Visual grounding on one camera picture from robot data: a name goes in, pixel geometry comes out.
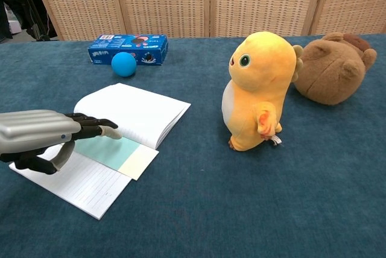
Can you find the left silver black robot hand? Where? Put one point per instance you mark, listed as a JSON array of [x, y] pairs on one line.
[[33, 131]]

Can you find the green and cream card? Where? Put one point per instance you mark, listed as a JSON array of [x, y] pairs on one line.
[[114, 152]]

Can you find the white lined open notebook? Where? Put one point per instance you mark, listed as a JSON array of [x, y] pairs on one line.
[[135, 110]]

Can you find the black tripod stand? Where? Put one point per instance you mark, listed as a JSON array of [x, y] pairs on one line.
[[40, 33]]

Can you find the blue Oreo cookie box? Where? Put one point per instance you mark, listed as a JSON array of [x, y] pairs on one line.
[[102, 53]]

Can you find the blue rubber ball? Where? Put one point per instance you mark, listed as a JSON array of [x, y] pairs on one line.
[[123, 64]]

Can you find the teal carpet table cover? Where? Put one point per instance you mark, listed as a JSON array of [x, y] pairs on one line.
[[211, 194]]

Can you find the yellow plush toy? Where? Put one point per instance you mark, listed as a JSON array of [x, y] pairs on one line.
[[259, 71]]

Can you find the brown plush toy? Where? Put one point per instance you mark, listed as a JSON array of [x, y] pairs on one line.
[[331, 71]]

